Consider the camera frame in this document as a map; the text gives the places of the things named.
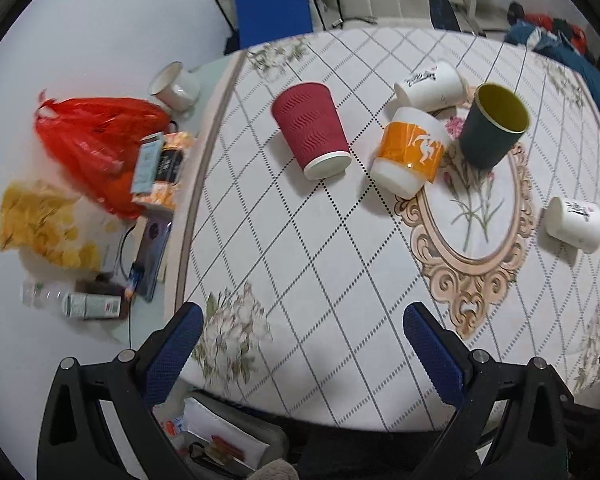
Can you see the blue cloth pile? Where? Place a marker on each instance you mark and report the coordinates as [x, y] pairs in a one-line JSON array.
[[542, 41]]

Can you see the grey open bag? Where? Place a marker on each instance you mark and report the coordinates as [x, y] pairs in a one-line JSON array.
[[217, 440]]

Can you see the white printed mug upper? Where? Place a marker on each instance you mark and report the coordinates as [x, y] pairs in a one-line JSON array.
[[432, 88]]

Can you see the red plastic bag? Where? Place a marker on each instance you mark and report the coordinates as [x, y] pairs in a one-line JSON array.
[[96, 141]]

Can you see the red ribbed paper cup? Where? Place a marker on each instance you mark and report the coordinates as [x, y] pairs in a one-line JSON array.
[[309, 122]]

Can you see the white printed mug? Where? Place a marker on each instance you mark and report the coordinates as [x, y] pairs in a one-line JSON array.
[[432, 88], [574, 222]]

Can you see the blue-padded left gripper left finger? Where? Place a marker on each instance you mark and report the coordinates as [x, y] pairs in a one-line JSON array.
[[75, 442]]

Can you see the purple smartphone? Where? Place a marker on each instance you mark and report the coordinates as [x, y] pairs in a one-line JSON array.
[[153, 243]]

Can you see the clear plastic bottle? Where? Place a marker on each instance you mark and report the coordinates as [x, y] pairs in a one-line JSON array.
[[43, 295]]

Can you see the dark green paper cup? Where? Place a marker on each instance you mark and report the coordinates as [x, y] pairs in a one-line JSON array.
[[497, 119]]

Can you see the blue lighter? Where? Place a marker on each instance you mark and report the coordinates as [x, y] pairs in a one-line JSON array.
[[133, 280]]

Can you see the orange snack packet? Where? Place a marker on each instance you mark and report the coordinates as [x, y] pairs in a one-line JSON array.
[[158, 170]]

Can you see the green white medicine box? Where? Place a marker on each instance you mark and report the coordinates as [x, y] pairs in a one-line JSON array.
[[91, 307]]

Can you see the white enamel mug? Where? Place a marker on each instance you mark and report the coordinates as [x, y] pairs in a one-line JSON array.
[[175, 87]]

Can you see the orange and white cup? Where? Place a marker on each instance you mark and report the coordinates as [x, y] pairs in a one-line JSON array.
[[410, 152]]

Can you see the floral checked tablecloth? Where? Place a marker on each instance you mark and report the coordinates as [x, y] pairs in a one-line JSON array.
[[305, 282]]

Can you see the white printed mug right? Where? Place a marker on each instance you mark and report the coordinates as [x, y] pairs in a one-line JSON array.
[[574, 222]]

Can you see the yellow patterned snack bag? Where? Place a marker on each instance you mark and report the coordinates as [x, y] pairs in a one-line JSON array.
[[63, 228]]

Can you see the dark brown box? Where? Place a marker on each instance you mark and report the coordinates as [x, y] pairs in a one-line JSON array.
[[108, 289]]

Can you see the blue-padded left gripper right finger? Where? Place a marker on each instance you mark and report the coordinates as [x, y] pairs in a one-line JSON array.
[[530, 442]]

